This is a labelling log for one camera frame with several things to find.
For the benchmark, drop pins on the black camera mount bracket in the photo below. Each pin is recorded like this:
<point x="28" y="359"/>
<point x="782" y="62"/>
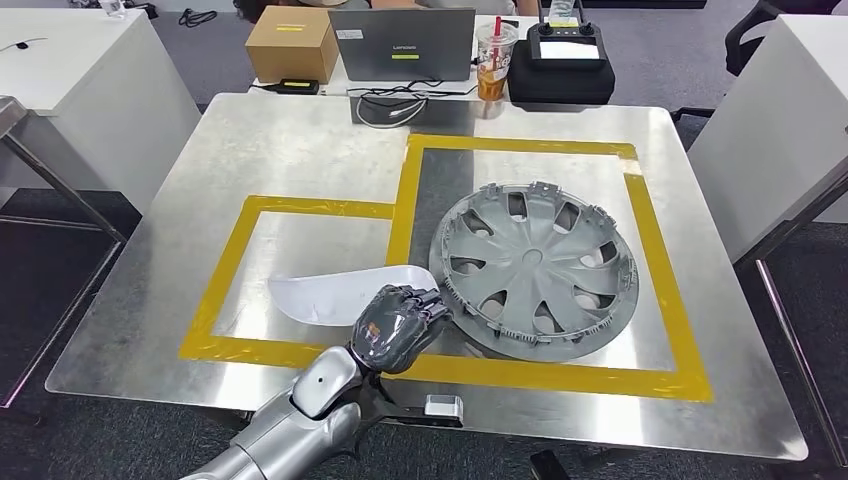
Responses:
<point x="397" y="414"/>

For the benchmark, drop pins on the grey laptop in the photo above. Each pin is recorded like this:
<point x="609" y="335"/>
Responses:
<point x="404" y="40"/>

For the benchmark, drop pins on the brown cardboard box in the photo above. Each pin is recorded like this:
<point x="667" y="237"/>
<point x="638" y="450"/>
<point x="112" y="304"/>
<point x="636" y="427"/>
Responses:
<point x="291" y="46"/>

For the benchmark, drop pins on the wide yellow tape outline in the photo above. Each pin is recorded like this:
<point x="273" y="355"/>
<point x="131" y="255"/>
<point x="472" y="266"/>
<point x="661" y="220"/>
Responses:
<point x="662" y="298"/>

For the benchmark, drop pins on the steel table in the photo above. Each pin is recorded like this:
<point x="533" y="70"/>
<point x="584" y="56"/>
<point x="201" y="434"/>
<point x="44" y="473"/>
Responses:
<point x="795" y="318"/>
<point x="53" y="179"/>

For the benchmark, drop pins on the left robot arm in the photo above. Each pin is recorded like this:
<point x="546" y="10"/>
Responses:
<point x="298" y="424"/>

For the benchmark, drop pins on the clear plastic bottle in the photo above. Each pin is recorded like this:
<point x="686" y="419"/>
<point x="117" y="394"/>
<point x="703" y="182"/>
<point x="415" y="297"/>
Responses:
<point x="112" y="6"/>

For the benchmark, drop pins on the black power adapter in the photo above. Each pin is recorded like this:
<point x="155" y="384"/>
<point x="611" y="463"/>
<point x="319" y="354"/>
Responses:
<point x="297" y="86"/>

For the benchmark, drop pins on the plastic drink cup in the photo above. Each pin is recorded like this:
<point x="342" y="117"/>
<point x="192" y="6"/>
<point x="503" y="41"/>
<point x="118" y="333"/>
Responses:
<point x="493" y="66"/>

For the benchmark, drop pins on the black carrying case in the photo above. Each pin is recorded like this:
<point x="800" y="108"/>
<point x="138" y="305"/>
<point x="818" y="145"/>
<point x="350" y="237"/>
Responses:
<point x="563" y="86"/>

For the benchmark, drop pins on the steel workbench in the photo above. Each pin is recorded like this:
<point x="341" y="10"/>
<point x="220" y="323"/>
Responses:
<point x="265" y="152"/>

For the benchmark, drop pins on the black office chair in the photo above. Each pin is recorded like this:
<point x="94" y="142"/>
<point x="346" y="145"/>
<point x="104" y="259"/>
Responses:
<point x="745" y="40"/>

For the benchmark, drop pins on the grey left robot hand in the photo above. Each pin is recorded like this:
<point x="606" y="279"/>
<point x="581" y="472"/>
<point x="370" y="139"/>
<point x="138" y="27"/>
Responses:
<point x="397" y="331"/>

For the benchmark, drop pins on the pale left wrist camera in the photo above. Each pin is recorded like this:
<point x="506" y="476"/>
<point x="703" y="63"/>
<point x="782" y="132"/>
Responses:
<point x="442" y="407"/>

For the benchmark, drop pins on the black remote controller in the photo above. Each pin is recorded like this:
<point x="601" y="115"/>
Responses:
<point x="566" y="46"/>

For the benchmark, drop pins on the white plastic part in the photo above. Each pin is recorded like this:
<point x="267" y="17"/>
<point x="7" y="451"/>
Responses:
<point x="331" y="298"/>

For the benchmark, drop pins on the grey wheel cover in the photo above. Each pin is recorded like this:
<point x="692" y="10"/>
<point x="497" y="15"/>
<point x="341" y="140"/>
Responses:
<point x="530" y="265"/>

